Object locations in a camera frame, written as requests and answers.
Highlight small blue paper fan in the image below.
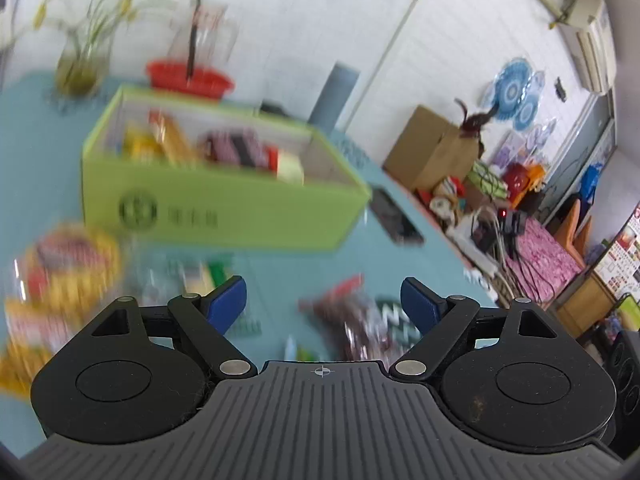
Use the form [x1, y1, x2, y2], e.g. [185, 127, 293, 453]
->
[515, 71, 547, 132]

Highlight green cardboard box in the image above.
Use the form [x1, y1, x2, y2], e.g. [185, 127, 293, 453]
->
[81, 85, 372, 252]

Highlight dark smartphone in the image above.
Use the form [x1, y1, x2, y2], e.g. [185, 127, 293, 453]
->
[367, 187, 425, 247]

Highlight pink patterned cloth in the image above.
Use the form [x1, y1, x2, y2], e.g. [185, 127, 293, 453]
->
[507, 219, 587, 303]

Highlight painted ceramic figure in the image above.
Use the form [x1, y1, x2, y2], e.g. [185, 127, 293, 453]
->
[429, 177, 467, 222]

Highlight beige snack packet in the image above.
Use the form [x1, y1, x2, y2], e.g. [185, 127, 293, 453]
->
[276, 152, 306, 187]

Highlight yellow wafer bar packet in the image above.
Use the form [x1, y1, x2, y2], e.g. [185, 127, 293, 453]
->
[150, 110, 197, 165]

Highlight brown cardboard box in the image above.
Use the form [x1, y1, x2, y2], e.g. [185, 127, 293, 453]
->
[382, 105, 485, 192]

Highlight clear packet of brown snacks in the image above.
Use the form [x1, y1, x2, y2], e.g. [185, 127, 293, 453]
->
[299, 275, 402, 364]

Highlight large yellow snack packet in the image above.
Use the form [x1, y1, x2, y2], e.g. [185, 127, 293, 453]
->
[15, 222, 124, 312]

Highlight red plastic basket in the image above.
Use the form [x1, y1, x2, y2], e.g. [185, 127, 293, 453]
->
[146, 59, 236, 102]

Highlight glass pitcher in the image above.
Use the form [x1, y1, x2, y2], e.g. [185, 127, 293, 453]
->
[169, 0, 239, 82]

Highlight red thermos jug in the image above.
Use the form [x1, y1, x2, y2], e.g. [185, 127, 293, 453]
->
[502, 164, 531, 192]

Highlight orange bag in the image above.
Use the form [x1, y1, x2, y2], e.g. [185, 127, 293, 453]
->
[525, 164, 547, 192]

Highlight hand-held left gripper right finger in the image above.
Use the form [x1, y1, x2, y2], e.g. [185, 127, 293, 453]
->
[389, 276, 557, 380]

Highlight yellow red snack packet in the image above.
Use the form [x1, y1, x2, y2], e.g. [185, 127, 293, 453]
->
[0, 302, 76, 402]

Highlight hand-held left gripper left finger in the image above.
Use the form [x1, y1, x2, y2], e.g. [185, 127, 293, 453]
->
[89, 275, 260, 381]

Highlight green container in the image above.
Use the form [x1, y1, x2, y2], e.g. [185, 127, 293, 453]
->
[467, 160, 509, 199]

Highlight dark purple plant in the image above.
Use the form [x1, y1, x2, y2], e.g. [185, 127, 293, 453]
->
[454, 99, 495, 137]

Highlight grey cylindrical bottle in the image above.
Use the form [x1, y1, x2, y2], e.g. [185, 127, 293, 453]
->
[309, 61, 361, 132]

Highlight white air conditioner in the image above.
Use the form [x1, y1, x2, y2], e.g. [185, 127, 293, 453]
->
[552, 0, 619, 94]

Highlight snack packets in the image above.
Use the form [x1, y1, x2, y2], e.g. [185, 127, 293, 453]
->
[200, 129, 279, 177]

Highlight glass vase of yellow flowers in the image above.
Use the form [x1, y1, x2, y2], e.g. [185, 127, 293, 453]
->
[32, 0, 168, 97]

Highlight large blue paper fan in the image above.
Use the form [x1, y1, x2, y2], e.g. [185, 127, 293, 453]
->
[492, 57, 532, 122]

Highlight white power strip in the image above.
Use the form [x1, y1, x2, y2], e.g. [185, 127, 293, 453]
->
[446, 220, 502, 282]

